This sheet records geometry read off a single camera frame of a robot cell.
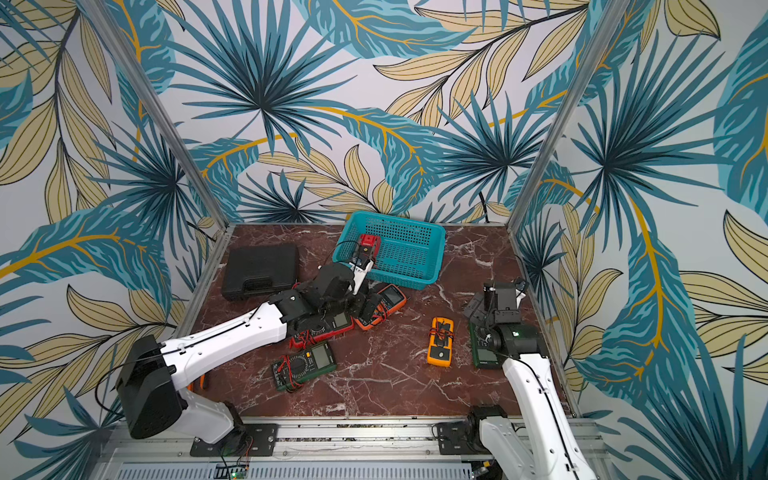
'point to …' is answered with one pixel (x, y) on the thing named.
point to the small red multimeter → (369, 246)
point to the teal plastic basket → (410, 253)
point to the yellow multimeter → (440, 346)
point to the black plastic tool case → (259, 269)
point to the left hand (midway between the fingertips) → (365, 293)
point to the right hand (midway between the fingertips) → (491, 311)
